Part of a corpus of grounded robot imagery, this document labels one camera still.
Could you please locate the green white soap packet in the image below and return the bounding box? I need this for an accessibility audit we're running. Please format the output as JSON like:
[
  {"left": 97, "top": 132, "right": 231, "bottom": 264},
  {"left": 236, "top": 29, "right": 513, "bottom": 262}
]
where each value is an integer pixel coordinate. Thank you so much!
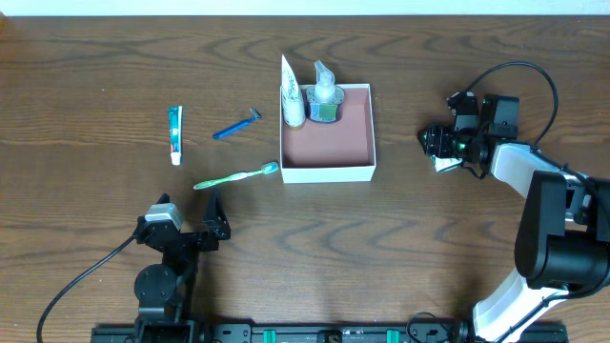
[{"left": 431, "top": 156, "right": 463, "bottom": 173}]

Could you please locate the teal Colgate toothpaste tube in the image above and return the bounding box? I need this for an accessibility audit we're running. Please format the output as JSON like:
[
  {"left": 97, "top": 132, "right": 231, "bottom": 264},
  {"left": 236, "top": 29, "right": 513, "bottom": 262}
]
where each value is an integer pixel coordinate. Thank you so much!
[{"left": 168, "top": 106, "right": 183, "bottom": 166}]

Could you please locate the clear soap pump bottle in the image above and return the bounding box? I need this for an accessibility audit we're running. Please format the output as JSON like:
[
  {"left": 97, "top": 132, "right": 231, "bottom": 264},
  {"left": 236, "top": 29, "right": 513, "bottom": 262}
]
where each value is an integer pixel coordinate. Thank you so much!
[{"left": 306, "top": 60, "right": 345, "bottom": 124}]

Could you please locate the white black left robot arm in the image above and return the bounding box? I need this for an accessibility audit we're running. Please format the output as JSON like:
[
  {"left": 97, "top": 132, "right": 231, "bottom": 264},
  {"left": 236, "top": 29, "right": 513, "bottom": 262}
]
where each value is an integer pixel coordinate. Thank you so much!
[{"left": 125, "top": 190, "right": 232, "bottom": 343}]

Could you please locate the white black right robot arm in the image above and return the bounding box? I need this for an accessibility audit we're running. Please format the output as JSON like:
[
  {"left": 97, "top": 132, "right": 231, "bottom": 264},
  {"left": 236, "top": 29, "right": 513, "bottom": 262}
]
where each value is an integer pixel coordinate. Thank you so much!
[{"left": 417, "top": 91, "right": 609, "bottom": 342}]

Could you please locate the green Colgate toothbrush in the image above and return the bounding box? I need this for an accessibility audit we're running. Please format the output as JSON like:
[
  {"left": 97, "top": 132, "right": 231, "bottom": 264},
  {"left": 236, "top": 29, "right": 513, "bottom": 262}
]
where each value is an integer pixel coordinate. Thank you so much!
[{"left": 193, "top": 162, "right": 279, "bottom": 191}]

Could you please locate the white box pink interior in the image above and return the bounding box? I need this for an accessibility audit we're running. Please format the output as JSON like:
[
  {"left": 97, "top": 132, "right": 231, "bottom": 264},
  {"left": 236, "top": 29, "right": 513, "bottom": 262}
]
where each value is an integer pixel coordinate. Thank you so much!
[{"left": 279, "top": 84, "right": 376, "bottom": 184}]

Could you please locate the blue disposable razor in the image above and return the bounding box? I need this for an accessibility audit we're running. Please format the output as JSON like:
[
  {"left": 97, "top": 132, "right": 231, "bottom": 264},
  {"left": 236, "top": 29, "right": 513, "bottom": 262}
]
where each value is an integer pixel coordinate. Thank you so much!
[{"left": 213, "top": 108, "right": 262, "bottom": 140}]

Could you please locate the white Pantene tube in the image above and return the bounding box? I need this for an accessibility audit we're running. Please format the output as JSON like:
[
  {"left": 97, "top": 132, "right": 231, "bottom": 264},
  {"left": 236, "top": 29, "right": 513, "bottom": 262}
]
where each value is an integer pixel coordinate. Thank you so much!
[{"left": 280, "top": 55, "right": 306, "bottom": 130}]

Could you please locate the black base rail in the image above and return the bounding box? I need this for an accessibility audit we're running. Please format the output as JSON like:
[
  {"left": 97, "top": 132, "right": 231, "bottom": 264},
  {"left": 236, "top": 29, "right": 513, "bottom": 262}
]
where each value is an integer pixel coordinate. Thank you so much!
[{"left": 90, "top": 321, "right": 568, "bottom": 343}]

